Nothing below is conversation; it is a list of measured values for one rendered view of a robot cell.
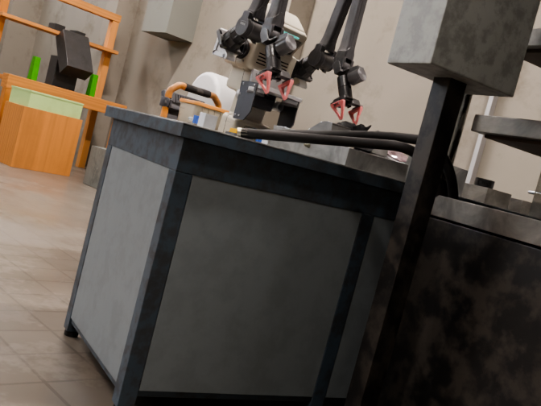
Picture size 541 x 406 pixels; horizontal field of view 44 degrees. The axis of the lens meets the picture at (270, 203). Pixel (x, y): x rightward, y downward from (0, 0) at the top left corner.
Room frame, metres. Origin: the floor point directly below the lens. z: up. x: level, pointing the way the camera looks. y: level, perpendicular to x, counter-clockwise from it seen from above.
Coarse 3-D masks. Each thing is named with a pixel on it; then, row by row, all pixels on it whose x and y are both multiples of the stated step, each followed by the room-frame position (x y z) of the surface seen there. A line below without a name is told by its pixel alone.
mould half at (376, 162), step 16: (288, 128) 2.47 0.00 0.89; (320, 128) 2.29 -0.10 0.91; (336, 128) 2.25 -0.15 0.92; (272, 144) 2.54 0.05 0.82; (288, 144) 2.44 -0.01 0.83; (336, 160) 2.18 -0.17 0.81; (352, 160) 2.14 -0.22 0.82; (368, 160) 2.18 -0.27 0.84; (384, 160) 2.21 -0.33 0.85; (400, 176) 2.26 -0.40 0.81
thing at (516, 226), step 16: (432, 208) 1.87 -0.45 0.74; (448, 208) 1.82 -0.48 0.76; (464, 208) 1.78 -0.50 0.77; (480, 208) 1.73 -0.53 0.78; (464, 224) 1.77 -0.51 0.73; (480, 224) 1.72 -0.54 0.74; (496, 224) 1.68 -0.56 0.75; (512, 224) 1.64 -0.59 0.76; (528, 224) 1.60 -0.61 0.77; (528, 240) 1.59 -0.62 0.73
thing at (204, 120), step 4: (200, 112) 2.22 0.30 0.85; (196, 116) 2.24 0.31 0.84; (200, 116) 2.21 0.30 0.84; (204, 116) 2.20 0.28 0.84; (208, 116) 2.20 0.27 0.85; (212, 116) 2.21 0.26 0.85; (216, 116) 2.22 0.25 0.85; (192, 120) 2.25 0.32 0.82; (196, 120) 2.23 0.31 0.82; (200, 120) 2.21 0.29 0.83; (204, 120) 2.20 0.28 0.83; (208, 120) 2.20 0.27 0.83; (212, 120) 2.21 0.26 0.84; (216, 120) 2.22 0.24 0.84; (200, 124) 2.20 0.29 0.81; (204, 124) 2.20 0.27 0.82; (208, 124) 2.21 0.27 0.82; (212, 124) 2.22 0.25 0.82; (216, 124) 2.23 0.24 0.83; (212, 128) 2.22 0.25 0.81
